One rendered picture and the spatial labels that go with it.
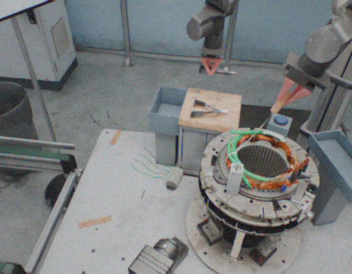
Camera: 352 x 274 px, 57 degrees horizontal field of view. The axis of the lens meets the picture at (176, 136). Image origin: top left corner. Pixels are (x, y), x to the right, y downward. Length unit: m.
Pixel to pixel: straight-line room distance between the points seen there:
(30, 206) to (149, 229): 1.29
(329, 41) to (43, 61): 2.65
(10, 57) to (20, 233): 1.59
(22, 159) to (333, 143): 1.23
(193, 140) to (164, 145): 0.14
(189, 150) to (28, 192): 1.45
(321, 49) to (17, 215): 2.03
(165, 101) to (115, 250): 0.57
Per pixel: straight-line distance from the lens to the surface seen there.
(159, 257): 0.41
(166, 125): 1.12
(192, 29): 0.96
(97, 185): 1.28
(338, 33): 0.62
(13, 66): 3.22
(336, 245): 1.24
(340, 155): 1.15
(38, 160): 1.49
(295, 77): 0.72
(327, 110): 1.29
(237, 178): 0.80
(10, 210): 2.34
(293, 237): 1.18
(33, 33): 2.93
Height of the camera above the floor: 1.77
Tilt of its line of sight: 44 degrees down
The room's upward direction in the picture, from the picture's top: 1 degrees clockwise
